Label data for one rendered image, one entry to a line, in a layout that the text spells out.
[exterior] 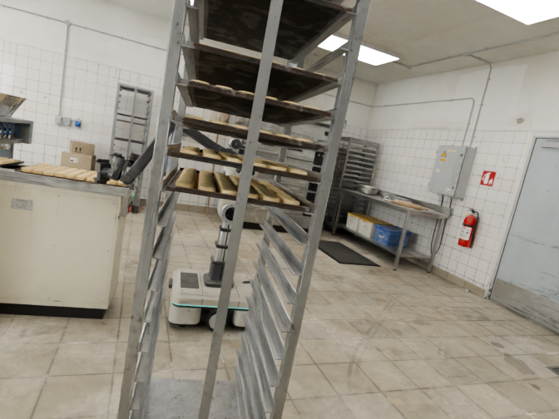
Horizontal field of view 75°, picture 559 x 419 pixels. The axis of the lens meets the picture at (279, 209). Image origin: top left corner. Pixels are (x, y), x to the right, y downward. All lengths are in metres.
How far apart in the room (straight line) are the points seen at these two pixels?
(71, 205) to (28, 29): 4.52
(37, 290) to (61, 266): 0.21
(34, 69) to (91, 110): 0.90
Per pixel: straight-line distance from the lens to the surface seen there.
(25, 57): 6.70
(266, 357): 1.34
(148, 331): 1.22
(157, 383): 1.92
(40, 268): 2.66
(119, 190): 2.45
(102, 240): 2.52
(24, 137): 3.05
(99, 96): 6.50
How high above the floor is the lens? 1.28
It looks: 9 degrees down
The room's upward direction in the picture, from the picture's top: 11 degrees clockwise
